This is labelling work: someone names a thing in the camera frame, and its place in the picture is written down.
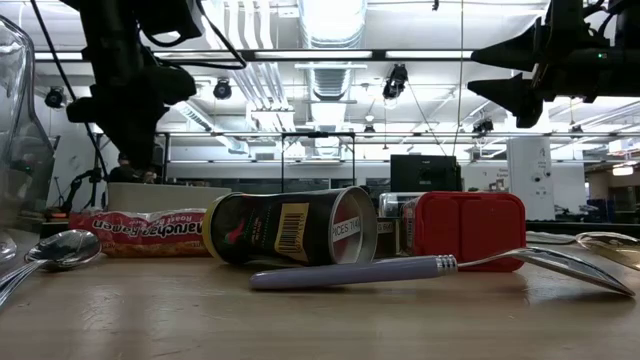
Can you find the black aluminium table frame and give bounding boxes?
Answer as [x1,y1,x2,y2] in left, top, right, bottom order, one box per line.
[39,219,640,239]

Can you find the thin hanging cable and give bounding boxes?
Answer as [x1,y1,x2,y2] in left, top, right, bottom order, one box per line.
[452,0,464,157]

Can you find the glass spice jar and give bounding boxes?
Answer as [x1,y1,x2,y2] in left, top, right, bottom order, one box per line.
[378,193,424,219]

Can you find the person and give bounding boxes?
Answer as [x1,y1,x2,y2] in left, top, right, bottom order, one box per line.
[107,152,157,184]

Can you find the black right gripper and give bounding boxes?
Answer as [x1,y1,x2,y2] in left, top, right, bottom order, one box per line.
[467,0,640,129]

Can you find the silver ventilation duct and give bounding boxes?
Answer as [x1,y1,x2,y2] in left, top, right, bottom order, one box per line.
[298,0,369,156]

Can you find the black spice can yellow lid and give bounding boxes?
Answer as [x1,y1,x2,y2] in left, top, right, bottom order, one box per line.
[202,186,379,267]

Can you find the black ceiling camera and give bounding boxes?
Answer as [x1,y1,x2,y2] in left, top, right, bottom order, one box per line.
[382,63,409,100]

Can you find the green-handled gold spoon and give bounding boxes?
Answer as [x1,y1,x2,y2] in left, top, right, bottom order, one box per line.
[524,230,640,274]

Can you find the white pillar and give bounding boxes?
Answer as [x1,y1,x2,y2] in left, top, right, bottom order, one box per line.
[507,137,554,221]

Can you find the plain silver spoon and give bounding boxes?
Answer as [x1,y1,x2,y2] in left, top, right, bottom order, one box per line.
[0,228,103,307]

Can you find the clear plastic container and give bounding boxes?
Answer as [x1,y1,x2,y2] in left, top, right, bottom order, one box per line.
[0,14,56,266]

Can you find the black monitor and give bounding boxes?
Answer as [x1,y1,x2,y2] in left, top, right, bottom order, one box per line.
[389,154,462,195]

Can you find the purple-handled silver spoon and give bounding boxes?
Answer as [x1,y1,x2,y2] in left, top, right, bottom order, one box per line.
[248,246,636,299]

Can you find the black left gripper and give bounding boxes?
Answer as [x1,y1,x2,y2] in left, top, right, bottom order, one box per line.
[65,63,198,170]

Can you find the red ramen noodle packet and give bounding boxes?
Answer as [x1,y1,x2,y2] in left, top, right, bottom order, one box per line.
[68,208,209,259]

